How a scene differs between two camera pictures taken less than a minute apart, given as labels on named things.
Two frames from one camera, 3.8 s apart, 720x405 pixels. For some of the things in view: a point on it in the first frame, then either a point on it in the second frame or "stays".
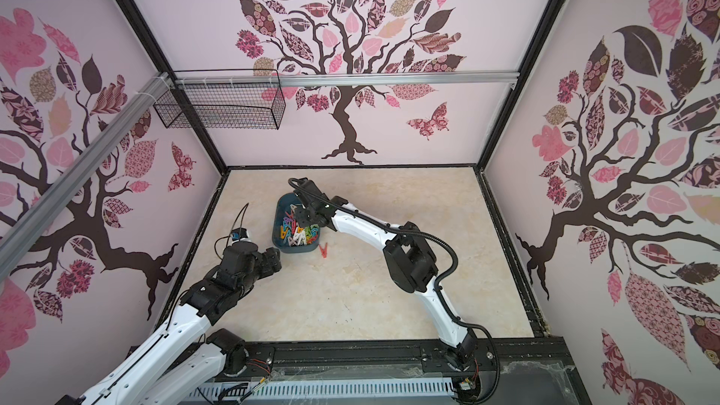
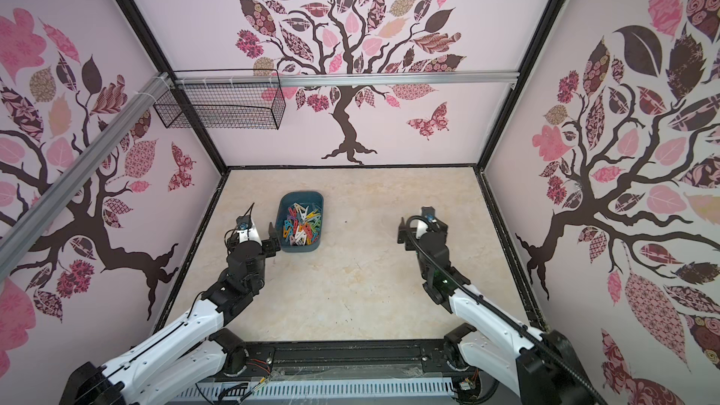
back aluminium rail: x=349 y=80 stays
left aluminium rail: x=21 y=232 stays
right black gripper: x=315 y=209 to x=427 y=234
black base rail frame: x=523 y=370 stays
